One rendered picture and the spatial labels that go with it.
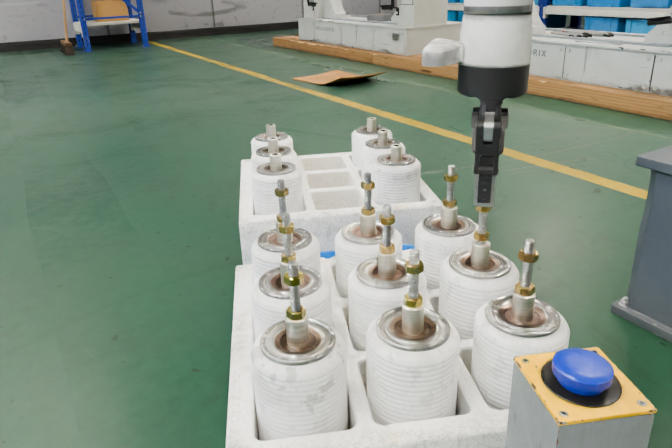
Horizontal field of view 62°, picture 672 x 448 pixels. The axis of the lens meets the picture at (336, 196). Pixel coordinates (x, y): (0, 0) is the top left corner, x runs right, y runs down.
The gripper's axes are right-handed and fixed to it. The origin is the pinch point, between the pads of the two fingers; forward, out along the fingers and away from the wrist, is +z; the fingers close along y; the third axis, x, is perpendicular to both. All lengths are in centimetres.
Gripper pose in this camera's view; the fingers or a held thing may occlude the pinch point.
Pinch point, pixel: (485, 184)
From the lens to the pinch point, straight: 68.1
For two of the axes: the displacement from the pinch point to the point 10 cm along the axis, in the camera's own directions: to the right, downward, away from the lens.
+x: -9.6, -0.7, 2.6
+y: 2.7, -3.6, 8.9
